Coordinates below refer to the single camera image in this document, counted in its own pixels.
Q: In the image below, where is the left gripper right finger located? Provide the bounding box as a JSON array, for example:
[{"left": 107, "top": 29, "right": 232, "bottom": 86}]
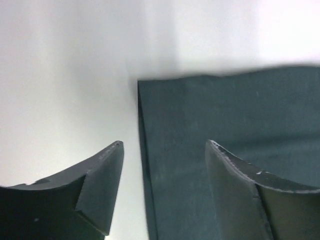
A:
[{"left": 205, "top": 140, "right": 320, "bottom": 240}]

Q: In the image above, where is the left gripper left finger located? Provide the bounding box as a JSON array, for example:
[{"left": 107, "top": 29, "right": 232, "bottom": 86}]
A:
[{"left": 0, "top": 141, "right": 124, "bottom": 240}]

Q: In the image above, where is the black t-shirt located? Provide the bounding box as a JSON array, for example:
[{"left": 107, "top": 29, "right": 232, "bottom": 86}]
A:
[{"left": 137, "top": 65, "right": 320, "bottom": 240}]

